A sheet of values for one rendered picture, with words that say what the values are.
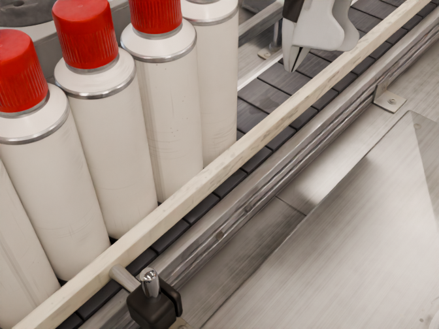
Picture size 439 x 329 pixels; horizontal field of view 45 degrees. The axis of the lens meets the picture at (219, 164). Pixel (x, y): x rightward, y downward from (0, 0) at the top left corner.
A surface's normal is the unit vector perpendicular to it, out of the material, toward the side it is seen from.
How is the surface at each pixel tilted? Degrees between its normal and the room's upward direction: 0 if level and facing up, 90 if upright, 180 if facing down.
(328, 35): 63
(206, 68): 90
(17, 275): 90
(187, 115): 90
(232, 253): 0
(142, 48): 45
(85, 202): 90
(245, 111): 0
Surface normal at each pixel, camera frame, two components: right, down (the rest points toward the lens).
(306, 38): -0.60, 0.20
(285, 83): -0.01, -0.67
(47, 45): 0.64, 0.56
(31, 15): 0.25, 0.69
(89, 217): 0.87, 0.36
